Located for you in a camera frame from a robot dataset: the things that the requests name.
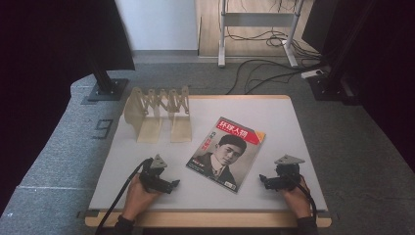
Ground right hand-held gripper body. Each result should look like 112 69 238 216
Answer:
271 154 306 192

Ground wooden expandable book rack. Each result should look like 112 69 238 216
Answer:
122 85 194 144

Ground black metal stand with base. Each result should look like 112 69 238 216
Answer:
87 62 130 103
306 0 376 106

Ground black floor cable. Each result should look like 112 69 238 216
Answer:
225 58 324 96
243 63 324 96

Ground tangle of black floor cables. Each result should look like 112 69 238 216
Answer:
225 26 323 62

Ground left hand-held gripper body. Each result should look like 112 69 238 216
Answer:
139 154 172 194

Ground white power strip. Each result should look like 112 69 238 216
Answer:
300 69 325 80

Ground dark monitor panel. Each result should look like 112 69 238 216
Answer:
72 0 136 72
300 0 337 56

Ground person's right hand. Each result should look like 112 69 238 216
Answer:
281 175 313 220

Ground person's left hand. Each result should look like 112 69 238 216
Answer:
121 175 164 221

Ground right hand-held gripper black cable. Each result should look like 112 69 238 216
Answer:
288 174 318 220

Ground magazine with portrait cover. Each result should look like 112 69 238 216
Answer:
185 116 267 195

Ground left hand-held gripper black cable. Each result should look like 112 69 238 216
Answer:
94 158 155 235

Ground hand-held gripper black cable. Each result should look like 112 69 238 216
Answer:
288 174 318 220
94 158 155 235

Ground white metal stand frame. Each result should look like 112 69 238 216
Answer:
217 0 306 69

